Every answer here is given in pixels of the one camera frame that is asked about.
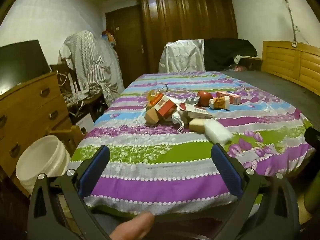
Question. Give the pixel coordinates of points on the black flat screen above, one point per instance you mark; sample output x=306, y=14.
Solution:
x=22, y=62

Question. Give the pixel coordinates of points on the white plastic bucket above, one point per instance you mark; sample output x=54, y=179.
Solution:
x=42, y=160

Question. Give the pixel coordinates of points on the dark wooden door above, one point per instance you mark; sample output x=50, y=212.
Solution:
x=125, y=42

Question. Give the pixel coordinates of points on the white snack packet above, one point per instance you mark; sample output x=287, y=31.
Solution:
x=191, y=101

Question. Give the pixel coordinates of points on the grey mattress cover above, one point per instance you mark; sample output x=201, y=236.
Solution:
x=275, y=85

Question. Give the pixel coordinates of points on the person's left hand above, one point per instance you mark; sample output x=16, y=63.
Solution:
x=132, y=226

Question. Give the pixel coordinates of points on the orange and white box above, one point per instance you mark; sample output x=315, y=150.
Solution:
x=220, y=103

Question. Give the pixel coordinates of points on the flat red and white carton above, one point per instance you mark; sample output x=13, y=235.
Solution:
x=197, y=112

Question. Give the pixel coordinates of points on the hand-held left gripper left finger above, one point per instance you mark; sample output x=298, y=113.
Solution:
x=95, y=170

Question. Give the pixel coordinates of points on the black cloth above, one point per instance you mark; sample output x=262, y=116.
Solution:
x=225, y=52

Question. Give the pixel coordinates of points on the silver crinkled cover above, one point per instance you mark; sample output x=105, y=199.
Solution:
x=182, y=55

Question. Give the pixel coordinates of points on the dark wooden wardrobe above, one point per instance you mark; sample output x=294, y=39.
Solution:
x=187, y=30

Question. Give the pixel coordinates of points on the striped floral bedsheet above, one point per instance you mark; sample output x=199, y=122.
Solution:
x=175, y=155

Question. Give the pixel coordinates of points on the white tissue pack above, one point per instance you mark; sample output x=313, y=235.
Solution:
x=217, y=131

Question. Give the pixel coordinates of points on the wooden headboard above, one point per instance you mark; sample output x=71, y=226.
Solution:
x=295, y=62

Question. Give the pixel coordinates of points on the long red box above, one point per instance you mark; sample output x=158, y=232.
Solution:
x=232, y=98

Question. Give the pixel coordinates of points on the wooden dresser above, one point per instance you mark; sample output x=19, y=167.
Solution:
x=30, y=110

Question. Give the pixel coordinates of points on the red apple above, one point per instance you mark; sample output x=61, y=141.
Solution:
x=204, y=98

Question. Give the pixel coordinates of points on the grey striped cloth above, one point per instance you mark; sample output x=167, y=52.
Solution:
x=87, y=55

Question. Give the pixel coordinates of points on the yellow wrapper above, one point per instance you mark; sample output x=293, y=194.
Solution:
x=152, y=96

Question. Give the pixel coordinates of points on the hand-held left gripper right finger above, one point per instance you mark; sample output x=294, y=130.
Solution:
x=230, y=172

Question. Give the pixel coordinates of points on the beige block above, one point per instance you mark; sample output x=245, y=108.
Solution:
x=197, y=125

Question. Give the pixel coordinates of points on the brown cardboard box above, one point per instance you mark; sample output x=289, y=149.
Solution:
x=151, y=116

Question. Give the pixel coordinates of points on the white cardboard box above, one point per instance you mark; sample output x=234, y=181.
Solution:
x=85, y=123

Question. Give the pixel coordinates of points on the wooden stool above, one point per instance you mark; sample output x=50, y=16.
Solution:
x=72, y=135

